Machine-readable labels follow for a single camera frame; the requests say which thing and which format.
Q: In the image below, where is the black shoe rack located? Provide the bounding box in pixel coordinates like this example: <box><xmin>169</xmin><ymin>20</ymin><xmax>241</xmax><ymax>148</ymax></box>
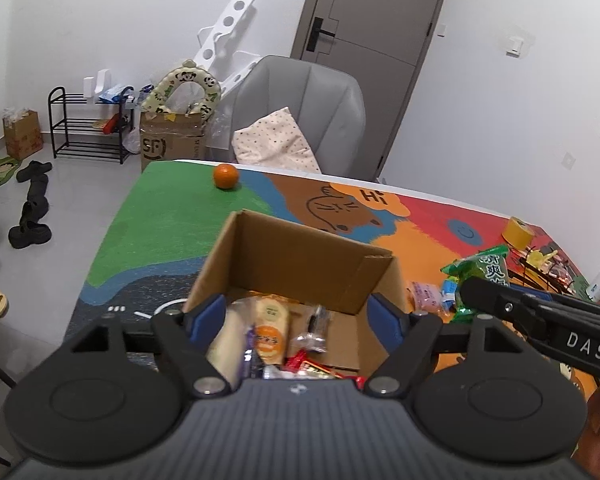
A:
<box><xmin>47</xmin><ymin>86</ymin><xmax>137</xmax><ymax>165</ymax></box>

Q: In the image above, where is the black shoe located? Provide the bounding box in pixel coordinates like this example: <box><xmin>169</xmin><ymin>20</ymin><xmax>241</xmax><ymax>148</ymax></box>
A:
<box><xmin>15</xmin><ymin>160</ymin><xmax>54</xmax><ymax>185</ymax></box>
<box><xmin>7</xmin><ymin>175</ymin><xmax>52</xmax><ymax>250</ymax></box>

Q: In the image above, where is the black wire rack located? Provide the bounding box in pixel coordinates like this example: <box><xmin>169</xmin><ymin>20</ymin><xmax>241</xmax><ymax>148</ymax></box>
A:
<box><xmin>509</xmin><ymin>249</ymin><xmax>587</xmax><ymax>293</ymax></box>

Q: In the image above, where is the yellow tape roll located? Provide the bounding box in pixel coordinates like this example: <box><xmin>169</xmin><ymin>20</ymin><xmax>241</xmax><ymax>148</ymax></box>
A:
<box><xmin>501</xmin><ymin>216</ymin><xmax>534</xmax><ymax>249</ymax></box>

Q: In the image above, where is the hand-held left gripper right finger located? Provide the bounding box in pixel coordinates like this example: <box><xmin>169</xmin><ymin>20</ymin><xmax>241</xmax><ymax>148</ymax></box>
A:
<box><xmin>365</xmin><ymin>292</ymin><xmax>531</xmax><ymax>398</ymax></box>

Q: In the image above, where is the clear packet dark snack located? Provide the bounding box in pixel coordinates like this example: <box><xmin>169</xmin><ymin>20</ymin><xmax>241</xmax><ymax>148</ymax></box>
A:
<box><xmin>294</xmin><ymin>304</ymin><xmax>332</xmax><ymax>357</ymax></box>

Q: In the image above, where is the printed cardboard box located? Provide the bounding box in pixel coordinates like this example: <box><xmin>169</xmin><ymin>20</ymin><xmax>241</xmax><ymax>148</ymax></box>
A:
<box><xmin>139</xmin><ymin>109</ymin><xmax>209</xmax><ymax>172</ymax></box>

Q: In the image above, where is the small brown cardboard box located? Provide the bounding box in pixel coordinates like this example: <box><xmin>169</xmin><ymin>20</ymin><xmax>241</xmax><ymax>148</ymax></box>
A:
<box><xmin>2</xmin><ymin>108</ymin><xmax>45</xmax><ymax>161</ymax></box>

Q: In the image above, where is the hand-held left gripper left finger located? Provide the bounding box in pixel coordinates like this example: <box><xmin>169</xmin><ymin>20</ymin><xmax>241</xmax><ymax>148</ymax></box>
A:
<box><xmin>65</xmin><ymin>294</ymin><xmax>231</xmax><ymax>398</ymax></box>

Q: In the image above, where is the light green snack packet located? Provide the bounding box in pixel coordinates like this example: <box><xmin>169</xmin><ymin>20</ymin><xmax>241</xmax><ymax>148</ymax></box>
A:
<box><xmin>441</xmin><ymin>245</ymin><xmax>512</xmax><ymax>323</ymax></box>

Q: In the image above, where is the dotted cream pillow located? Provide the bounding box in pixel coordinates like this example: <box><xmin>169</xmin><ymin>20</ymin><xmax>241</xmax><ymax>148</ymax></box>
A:
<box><xmin>231</xmin><ymin>107</ymin><xmax>322</xmax><ymax>174</ymax></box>

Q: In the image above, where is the grey chair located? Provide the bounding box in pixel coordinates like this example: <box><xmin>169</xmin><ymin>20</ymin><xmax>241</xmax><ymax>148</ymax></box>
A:
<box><xmin>228</xmin><ymin>55</ymin><xmax>367</xmax><ymax>182</ymax></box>

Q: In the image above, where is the grey door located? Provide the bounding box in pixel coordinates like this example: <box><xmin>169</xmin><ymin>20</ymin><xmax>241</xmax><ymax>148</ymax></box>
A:
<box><xmin>290</xmin><ymin>0</ymin><xmax>456</xmax><ymax>182</ymax></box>

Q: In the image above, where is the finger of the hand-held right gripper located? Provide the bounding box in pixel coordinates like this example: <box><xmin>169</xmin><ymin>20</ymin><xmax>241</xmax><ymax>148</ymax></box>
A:
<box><xmin>459</xmin><ymin>276</ymin><xmax>548</xmax><ymax>337</ymax></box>

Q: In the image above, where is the white holder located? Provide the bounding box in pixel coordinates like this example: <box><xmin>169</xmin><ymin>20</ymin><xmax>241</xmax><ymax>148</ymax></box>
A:
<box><xmin>83</xmin><ymin>69</ymin><xmax>114</xmax><ymax>102</ymax></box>

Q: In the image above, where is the yellow plastic bag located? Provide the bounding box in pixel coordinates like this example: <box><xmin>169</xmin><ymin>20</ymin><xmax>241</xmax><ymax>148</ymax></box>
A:
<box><xmin>525</xmin><ymin>249</ymin><xmax>561</xmax><ymax>271</ymax></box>

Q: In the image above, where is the panda swim ring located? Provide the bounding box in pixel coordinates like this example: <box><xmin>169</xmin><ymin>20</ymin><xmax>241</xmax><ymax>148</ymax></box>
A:
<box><xmin>144</xmin><ymin>59</ymin><xmax>222</xmax><ymax>122</ymax></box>

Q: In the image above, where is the red snack packet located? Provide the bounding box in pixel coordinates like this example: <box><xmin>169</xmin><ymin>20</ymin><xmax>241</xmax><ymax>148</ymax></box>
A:
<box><xmin>280</xmin><ymin>351</ymin><xmax>367</xmax><ymax>383</ymax></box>

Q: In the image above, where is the orange snack packet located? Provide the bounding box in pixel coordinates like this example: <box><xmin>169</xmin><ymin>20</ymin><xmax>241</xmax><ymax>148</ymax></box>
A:
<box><xmin>252</xmin><ymin>295</ymin><xmax>292</xmax><ymax>366</ymax></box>

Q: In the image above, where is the black door handle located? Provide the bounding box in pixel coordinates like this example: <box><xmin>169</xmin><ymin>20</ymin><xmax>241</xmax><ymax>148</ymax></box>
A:
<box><xmin>307</xmin><ymin>16</ymin><xmax>337</xmax><ymax>53</ymax></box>

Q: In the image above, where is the blue white snack packet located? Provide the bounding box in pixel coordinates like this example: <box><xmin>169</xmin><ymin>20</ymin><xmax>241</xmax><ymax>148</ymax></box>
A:
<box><xmin>439</xmin><ymin>280</ymin><xmax>462</xmax><ymax>313</ymax></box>

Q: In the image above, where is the orange fruit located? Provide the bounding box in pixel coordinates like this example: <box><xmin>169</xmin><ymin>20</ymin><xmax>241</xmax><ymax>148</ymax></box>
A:
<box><xmin>213</xmin><ymin>163</ymin><xmax>240</xmax><ymax>191</ymax></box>

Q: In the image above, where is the blue white bag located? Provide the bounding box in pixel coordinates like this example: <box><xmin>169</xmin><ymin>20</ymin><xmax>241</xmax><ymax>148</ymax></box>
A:
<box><xmin>99</xmin><ymin>84</ymin><xmax>137</xmax><ymax>107</ymax></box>

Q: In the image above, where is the white holed rack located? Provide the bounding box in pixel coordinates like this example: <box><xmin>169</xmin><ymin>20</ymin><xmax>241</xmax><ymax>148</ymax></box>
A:
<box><xmin>193</xmin><ymin>0</ymin><xmax>262</xmax><ymax>97</ymax></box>

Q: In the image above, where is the pink snack packet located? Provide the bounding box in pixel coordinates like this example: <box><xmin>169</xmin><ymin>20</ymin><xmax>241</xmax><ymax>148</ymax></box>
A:
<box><xmin>409</xmin><ymin>281</ymin><xmax>442</xmax><ymax>312</ymax></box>

